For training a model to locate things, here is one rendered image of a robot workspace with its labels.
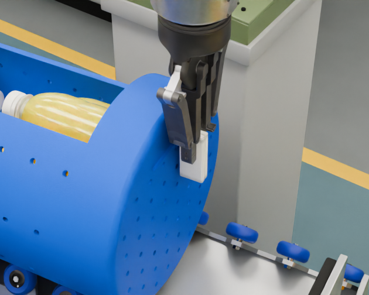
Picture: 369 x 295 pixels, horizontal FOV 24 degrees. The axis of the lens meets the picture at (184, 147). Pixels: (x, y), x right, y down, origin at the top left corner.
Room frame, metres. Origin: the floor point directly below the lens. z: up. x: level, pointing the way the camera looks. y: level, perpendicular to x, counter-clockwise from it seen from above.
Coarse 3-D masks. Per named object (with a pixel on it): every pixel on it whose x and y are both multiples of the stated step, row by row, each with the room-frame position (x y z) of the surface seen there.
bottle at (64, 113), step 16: (32, 96) 0.82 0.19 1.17; (48, 96) 0.80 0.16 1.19; (64, 96) 0.80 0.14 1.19; (16, 112) 0.79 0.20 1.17; (32, 112) 0.78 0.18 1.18; (48, 112) 0.77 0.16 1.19; (64, 112) 0.77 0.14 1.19; (80, 112) 0.76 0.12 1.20; (96, 112) 0.76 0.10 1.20; (48, 128) 0.76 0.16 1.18; (64, 128) 0.75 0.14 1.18; (80, 128) 0.74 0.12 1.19
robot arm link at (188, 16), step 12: (156, 0) 0.70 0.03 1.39; (168, 0) 0.69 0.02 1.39; (180, 0) 0.69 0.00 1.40; (192, 0) 0.68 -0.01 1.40; (204, 0) 0.68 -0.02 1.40; (216, 0) 0.69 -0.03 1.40; (228, 0) 0.70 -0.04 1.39; (156, 12) 0.71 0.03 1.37; (168, 12) 0.69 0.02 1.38; (180, 12) 0.69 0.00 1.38; (192, 12) 0.68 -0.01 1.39; (204, 12) 0.68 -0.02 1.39; (216, 12) 0.69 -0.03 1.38; (228, 12) 0.70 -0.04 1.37; (192, 24) 0.68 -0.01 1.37; (204, 24) 0.69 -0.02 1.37
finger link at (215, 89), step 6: (222, 54) 0.76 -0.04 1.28; (222, 60) 0.76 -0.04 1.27; (216, 66) 0.76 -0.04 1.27; (222, 66) 0.76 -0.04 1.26; (216, 72) 0.76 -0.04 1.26; (222, 72) 0.77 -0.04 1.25; (216, 78) 0.76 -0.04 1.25; (216, 84) 0.75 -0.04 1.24; (216, 90) 0.75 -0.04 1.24; (216, 96) 0.75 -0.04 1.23; (216, 102) 0.75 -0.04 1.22; (216, 108) 0.75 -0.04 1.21
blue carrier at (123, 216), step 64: (0, 64) 1.00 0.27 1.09; (64, 64) 0.95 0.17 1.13; (0, 128) 0.72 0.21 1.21; (128, 128) 0.70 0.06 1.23; (0, 192) 0.67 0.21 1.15; (64, 192) 0.65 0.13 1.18; (128, 192) 0.64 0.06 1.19; (192, 192) 0.77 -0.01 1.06; (0, 256) 0.68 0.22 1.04; (64, 256) 0.62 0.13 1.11; (128, 256) 0.63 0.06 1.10
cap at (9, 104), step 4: (12, 92) 0.82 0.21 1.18; (16, 92) 0.82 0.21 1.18; (20, 92) 0.82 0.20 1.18; (8, 96) 0.81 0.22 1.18; (12, 96) 0.81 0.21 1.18; (16, 96) 0.81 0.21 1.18; (20, 96) 0.81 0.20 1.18; (4, 100) 0.81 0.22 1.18; (8, 100) 0.81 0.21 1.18; (12, 100) 0.81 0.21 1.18; (16, 100) 0.81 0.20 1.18; (4, 104) 0.81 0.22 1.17; (8, 104) 0.80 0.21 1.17; (12, 104) 0.80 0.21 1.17; (16, 104) 0.80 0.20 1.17; (4, 108) 0.80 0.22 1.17; (8, 108) 0.80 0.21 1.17; (12, 108) 0.80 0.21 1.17; (4, 112) 0.80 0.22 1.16; (8, 112) 0.80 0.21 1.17; (12, 112) 0.80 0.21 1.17
